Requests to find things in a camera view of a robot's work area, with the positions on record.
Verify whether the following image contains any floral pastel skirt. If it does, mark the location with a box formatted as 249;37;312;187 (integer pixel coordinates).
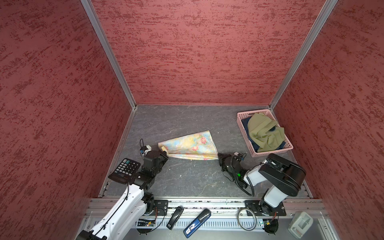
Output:
158;131;219;161

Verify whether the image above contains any olive green skirt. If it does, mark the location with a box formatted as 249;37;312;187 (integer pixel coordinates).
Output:
247;112;286;153

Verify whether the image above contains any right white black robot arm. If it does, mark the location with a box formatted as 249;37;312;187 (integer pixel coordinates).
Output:
218;153;307;217

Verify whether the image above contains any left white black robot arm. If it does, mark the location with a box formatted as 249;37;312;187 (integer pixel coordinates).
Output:
76;148;169;240

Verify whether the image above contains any black calculator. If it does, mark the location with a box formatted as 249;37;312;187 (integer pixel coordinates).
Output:
108;158;141;185

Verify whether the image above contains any dark blue skirt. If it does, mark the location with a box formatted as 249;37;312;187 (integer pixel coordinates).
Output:
241;116;287;152

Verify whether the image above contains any left circuit board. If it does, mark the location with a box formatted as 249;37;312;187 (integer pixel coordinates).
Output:
137;219;157;228

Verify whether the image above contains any circuit board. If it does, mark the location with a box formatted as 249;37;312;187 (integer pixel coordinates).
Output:
264;219;279;235
137;219;157;228

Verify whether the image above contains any right circuit board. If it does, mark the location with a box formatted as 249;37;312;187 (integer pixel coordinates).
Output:
264;219;279;235

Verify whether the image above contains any blue black stapler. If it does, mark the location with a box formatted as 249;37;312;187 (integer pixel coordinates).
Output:
183;209;211;239

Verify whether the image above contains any grey plastic holder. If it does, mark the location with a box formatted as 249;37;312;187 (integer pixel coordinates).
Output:
288;211;314;239

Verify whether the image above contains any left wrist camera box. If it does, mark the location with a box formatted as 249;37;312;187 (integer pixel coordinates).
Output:
140;145;152;156

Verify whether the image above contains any coiled grey cable ring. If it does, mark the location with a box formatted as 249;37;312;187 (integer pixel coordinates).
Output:
237;208;258;232

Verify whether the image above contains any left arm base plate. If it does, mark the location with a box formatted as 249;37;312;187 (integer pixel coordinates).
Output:
149;199;169;216

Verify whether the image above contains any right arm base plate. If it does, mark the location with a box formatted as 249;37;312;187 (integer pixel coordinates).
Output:
245;200;287;217

